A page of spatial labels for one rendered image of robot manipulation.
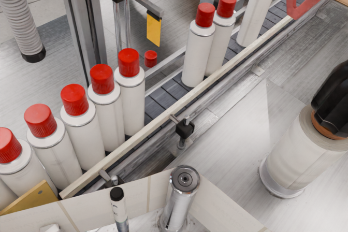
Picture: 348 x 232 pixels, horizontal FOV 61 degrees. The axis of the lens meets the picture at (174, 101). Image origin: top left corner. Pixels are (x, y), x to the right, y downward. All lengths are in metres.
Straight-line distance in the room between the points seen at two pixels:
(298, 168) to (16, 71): 0.68
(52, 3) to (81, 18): 1.99
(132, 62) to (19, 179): 0.22
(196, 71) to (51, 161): 0.35
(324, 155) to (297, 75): 0.44
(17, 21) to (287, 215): 0.53
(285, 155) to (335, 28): 0.68
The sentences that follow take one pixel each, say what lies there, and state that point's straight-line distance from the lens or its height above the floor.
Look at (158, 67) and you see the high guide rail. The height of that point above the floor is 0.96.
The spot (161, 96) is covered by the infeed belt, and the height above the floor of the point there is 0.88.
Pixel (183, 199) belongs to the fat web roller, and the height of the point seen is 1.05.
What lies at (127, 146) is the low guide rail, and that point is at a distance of 0.56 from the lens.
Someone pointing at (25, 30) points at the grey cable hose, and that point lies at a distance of 0.45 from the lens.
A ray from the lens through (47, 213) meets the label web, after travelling 0.41.
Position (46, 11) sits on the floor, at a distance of 2.46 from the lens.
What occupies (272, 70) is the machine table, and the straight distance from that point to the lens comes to 0.87.
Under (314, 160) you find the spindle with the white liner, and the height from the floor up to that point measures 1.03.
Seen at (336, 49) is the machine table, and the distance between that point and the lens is 1.04.
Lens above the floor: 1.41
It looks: 52 degrees down
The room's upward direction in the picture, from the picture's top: 8 degrees clockwise
